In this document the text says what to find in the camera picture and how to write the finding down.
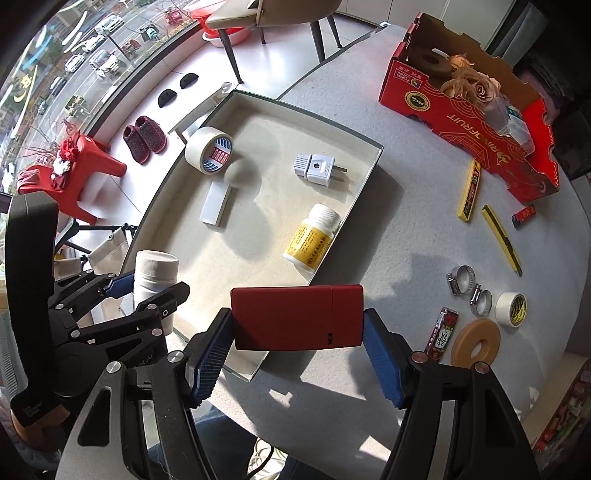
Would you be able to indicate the dark red knitted slipper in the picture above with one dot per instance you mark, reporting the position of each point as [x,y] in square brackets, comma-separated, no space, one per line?
[154,134]
[136,144]

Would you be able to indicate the red plastic stool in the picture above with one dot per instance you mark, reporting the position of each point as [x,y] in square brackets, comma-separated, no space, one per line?
[97,157]

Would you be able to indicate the yellow blade case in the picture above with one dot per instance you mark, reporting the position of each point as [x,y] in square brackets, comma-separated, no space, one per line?
[468,191]

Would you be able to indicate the white rectangular tray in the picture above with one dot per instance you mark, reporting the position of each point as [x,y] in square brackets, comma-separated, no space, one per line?
[277,138]

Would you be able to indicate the tan dried roses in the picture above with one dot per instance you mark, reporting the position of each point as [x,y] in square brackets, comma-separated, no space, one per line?
[480,90]

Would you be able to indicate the red case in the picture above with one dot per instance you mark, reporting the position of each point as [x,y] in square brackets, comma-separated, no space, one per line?
[295,318]

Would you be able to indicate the red plastic basin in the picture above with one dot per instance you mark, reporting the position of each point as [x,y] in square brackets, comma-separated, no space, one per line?
[203,18]

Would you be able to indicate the clear plastic box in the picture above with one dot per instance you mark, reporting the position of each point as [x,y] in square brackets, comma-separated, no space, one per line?
[512,124]

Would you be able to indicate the yellow utility knife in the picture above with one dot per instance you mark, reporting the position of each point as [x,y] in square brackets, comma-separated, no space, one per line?
[501,237]

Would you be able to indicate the masking tape roll blue label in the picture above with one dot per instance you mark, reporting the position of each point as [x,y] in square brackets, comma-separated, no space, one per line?
[198,145]

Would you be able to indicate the black dome floor fixture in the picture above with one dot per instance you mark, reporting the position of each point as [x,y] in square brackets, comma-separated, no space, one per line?
[167,97]
[188,81]

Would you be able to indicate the red white ornament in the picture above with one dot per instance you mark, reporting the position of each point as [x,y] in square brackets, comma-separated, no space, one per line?
[64,157]

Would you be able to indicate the red patterned pack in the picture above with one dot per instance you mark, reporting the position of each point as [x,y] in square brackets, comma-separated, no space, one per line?
[441,334]

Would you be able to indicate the grey rectangular block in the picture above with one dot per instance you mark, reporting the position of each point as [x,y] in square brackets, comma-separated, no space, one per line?
[214,203]
[318,168]

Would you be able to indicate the red lighter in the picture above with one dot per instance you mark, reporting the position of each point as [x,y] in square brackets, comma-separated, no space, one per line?
[524,214]

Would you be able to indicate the row of parked cars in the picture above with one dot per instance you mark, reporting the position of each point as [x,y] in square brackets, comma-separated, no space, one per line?
[104,62]

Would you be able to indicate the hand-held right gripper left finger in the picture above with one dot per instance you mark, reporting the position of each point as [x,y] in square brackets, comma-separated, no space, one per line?
[210,360]

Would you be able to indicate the plain white bottle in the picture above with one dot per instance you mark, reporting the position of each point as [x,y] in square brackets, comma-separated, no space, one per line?
[154,272]

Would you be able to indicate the red cardboard box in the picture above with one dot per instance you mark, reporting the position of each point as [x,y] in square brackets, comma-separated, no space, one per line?
[461,124]

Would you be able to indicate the person's blue jeans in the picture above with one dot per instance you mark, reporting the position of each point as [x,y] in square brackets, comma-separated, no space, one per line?
[212,422]

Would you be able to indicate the white yellow-label medicine bottle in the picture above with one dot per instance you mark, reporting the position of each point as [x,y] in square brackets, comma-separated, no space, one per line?
[309,240]

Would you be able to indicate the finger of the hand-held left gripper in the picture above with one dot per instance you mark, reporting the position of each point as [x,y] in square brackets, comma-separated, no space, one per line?
[120,282]
[161,300]

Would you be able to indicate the small white tape roll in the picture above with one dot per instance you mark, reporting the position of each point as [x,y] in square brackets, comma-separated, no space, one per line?
[503,307]

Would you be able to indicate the beige chair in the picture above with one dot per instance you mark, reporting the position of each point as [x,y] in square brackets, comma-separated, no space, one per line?
[277,9]

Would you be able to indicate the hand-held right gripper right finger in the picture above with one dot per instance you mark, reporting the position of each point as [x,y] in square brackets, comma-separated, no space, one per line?
[383,360]

